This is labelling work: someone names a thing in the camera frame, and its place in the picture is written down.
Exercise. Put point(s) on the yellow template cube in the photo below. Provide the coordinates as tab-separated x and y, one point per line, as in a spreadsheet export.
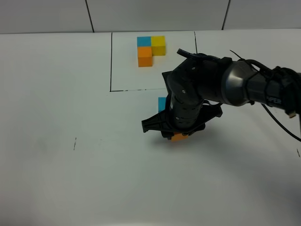
158	45

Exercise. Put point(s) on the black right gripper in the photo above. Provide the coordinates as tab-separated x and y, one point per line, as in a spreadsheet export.
181	118

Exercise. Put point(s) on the blue template cube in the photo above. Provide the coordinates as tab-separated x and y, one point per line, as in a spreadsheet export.
144	41

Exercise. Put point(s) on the orange template cube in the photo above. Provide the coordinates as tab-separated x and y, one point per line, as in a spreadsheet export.
144	55

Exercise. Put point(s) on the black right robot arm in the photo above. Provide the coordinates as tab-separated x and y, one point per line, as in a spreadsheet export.
201	84

